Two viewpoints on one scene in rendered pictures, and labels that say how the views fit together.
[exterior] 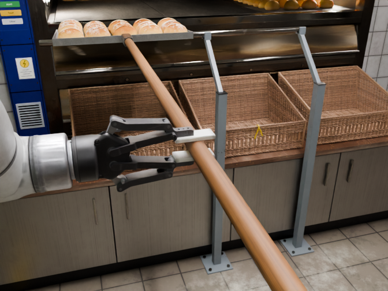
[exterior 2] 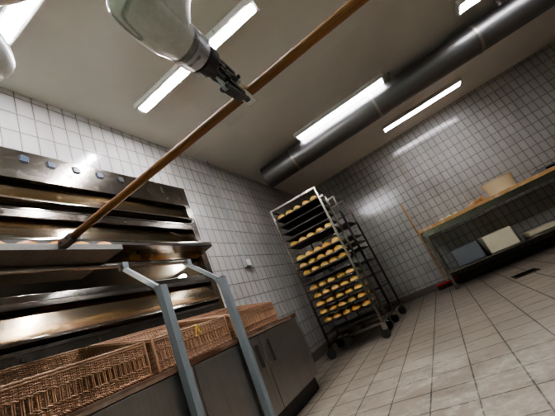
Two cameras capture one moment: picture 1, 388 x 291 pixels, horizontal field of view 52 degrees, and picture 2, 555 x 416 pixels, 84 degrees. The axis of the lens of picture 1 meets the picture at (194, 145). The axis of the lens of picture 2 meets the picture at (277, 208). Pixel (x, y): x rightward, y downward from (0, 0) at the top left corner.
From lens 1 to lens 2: 1.13 m
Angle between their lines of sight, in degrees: 67
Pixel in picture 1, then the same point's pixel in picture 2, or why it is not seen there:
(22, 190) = (190, 29)
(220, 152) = (178, 340)
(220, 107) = (164, 295)
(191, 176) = (158, 385)
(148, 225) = not seen: outside the picture
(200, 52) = (103, 316)
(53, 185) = (204, 41)
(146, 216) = not seen: outside the picture
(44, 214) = not seen: outside the picture
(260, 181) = (219, 375)
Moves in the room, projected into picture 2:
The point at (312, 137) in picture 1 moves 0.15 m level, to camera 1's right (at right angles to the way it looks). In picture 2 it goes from (236, 317) to (254, 310)
